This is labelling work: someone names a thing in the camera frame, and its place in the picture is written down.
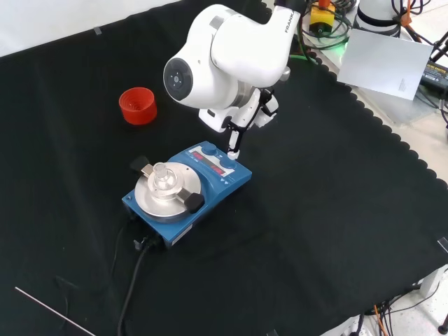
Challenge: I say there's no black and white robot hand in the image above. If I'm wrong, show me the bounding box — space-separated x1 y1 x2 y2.
198 87 280 160

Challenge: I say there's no heater with blue base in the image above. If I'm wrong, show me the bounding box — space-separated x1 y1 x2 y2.
121 140 253 251

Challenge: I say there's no clear glass round-bottom flask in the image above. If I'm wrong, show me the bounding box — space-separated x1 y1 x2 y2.
148 162 181 201

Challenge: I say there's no red plastic cup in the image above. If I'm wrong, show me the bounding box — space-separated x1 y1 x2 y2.
118 87 158 126

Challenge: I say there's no black bench cloth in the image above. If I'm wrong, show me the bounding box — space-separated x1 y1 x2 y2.
0 0 448 336

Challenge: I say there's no yellow stop button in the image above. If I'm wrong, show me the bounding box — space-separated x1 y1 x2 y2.
309 0 339 35

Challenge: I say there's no pale board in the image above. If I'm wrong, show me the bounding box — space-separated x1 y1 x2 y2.
337 28 435 102

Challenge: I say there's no black power adapter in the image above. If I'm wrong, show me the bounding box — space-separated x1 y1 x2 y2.
419 59 448 89

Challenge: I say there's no black tripod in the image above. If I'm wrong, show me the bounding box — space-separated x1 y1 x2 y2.
428 30 448 66

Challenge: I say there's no thin glass rod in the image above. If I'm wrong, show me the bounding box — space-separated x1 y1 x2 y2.
14 286 97 336

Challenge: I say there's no green cable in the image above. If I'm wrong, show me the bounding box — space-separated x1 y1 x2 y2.
296 15 353 64

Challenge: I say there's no black heater power cable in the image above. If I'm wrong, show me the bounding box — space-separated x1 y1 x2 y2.
116 236 159 336

